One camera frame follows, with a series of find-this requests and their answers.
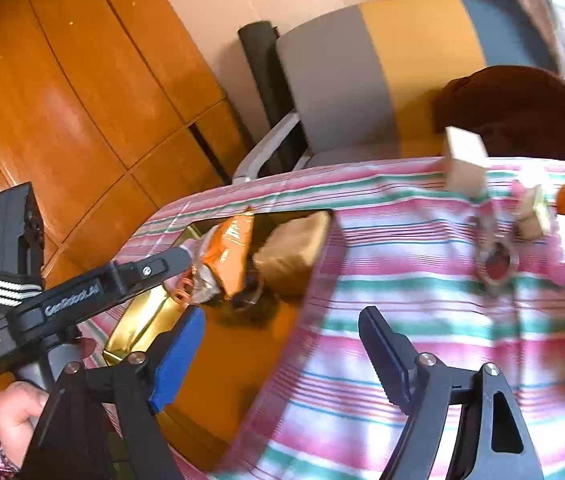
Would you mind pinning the orange snack packet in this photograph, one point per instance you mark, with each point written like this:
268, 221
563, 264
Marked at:
227, 245

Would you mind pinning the small pale box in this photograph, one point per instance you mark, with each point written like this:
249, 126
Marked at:
534, 215

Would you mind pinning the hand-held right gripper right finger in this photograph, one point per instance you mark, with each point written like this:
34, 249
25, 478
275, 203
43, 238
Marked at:
387, 360

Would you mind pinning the grey yellow blue chair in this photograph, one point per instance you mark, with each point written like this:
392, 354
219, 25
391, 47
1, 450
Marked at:
342, 85

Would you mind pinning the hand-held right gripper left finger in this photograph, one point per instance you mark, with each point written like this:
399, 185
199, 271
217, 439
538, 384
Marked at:
177, 360

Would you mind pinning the wooden wardrobe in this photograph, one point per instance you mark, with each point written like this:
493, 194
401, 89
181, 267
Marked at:
62, 85

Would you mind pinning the striped tablecloth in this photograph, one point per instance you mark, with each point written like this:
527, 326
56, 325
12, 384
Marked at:
412, 280

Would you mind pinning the dark red jacket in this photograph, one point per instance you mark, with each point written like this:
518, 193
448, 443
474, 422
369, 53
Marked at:
522, 110

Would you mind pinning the tan rectangular block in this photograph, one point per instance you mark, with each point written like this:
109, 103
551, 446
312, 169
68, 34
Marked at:
292, 250

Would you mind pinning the person's left hand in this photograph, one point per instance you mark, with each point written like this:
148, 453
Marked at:
17, 410

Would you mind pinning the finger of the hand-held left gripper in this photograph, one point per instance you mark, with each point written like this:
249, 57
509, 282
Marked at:
152, 270

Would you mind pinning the white carton box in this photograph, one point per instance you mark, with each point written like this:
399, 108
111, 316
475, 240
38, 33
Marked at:
464, 160

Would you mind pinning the gold tin box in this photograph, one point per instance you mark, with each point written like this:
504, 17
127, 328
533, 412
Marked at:
242, 375

